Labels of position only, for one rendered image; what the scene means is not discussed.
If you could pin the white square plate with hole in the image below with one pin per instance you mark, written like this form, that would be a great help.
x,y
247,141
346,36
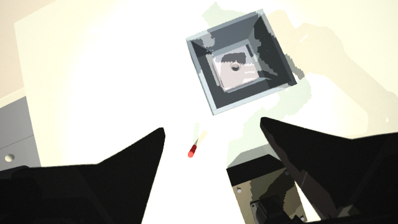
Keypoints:
x,y
234,69

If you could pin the red peg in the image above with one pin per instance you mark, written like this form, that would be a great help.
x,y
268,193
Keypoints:
x,y
192,151

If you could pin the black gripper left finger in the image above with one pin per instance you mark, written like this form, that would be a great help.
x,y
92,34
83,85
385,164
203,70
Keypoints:
x,y
119,187

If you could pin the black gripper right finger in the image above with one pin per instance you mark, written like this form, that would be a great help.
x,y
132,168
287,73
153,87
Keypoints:
x,y
330,170

